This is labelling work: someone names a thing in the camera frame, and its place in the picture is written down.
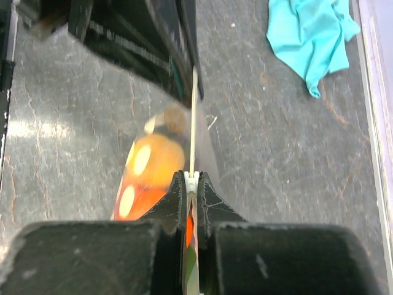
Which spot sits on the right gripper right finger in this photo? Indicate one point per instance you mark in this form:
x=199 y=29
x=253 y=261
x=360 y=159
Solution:
x=242 y=257

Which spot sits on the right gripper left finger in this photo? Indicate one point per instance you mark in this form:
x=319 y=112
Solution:
x=100 y=257

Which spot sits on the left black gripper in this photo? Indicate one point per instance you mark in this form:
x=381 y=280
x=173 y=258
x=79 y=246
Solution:
x=143 y=37

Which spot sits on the clear dotted zip bag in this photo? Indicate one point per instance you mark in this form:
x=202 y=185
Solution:
x=182 y=195

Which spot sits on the orange tangerine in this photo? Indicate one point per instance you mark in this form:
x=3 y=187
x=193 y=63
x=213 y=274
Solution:
x=150 y=165

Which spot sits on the teal crumpled cloth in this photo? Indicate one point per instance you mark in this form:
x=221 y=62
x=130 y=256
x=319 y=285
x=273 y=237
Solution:
x=310 y=37

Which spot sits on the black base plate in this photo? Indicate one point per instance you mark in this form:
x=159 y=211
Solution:
x=9 y=25

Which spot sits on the aluminium frame rail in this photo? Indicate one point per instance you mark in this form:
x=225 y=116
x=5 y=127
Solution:
x=375 y=51

